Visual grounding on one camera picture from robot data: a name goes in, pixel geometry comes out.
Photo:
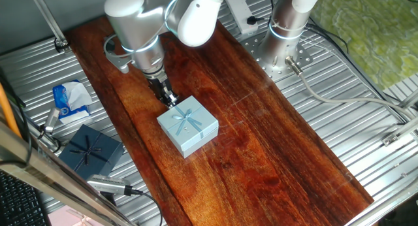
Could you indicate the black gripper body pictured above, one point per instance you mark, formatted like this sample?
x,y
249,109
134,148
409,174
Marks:
x,y
159,86

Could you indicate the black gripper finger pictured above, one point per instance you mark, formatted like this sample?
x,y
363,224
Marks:
x,y
173,95
167,101

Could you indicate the light blue casing with bow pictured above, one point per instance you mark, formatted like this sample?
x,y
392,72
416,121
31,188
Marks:
x,y
199,118

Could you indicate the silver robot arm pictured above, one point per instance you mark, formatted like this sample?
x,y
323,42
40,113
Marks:
x,y
137,26

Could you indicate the navy gift box with ribbon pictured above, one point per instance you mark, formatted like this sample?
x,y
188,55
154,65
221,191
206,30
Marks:
x,y
98,147

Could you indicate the blue tissue box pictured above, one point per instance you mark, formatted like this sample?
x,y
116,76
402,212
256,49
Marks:
x,y
60,100

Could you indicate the pink gift box with ribbon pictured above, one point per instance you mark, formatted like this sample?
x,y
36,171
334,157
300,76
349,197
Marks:
x,y
62,217

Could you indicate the white tissue sheet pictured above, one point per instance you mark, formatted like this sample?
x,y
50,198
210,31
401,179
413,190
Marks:
x,y
78,95

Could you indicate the white power strip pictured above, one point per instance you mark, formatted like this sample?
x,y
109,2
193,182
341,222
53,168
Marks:
x,y
240,10

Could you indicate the black power plug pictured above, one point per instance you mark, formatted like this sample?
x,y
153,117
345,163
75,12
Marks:
x,y
251,20

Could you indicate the thin metal pole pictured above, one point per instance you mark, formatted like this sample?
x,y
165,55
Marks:
x,y
50,20

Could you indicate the orange pole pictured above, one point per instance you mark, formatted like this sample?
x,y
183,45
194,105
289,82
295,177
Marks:
x,y
6,108

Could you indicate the black keyboard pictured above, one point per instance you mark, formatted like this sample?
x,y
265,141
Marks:
x,y
19,203

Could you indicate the aluminium profile bar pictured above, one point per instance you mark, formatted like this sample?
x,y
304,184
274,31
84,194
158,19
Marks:
x,y
405,128
411,100

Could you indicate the gripper camera on silver bracket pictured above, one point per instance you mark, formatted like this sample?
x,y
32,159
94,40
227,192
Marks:
x,y
120,62

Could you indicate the long silver camera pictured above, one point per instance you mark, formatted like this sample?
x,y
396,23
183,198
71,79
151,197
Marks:
x,y
104,184

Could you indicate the small silver camera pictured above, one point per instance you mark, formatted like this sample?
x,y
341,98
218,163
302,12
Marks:
x,y
52,116

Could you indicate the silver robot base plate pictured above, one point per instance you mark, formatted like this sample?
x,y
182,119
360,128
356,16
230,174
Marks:
x,y
302,57

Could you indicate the wide metal frame bar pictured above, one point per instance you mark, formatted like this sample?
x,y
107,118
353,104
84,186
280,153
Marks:
x,y
32,167

